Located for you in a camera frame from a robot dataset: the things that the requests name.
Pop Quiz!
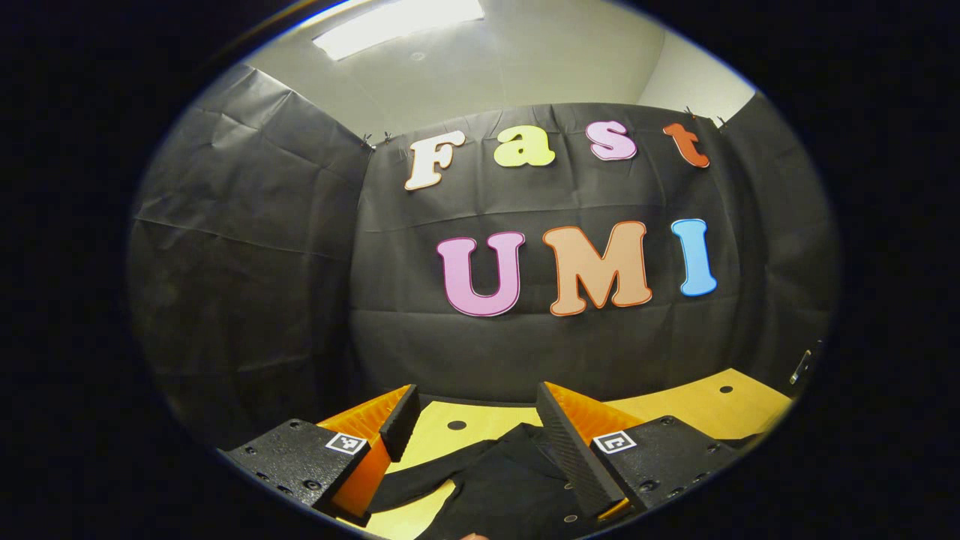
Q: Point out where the black collared shirt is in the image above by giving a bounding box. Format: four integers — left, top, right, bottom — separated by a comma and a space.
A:
367, 422, 623, 540

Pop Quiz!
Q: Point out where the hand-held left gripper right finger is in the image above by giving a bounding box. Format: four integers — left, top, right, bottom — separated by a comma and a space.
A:
535, 381, 743, 522

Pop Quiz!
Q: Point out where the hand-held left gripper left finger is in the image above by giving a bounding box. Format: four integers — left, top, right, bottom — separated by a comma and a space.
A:
217, 384, 421, 526

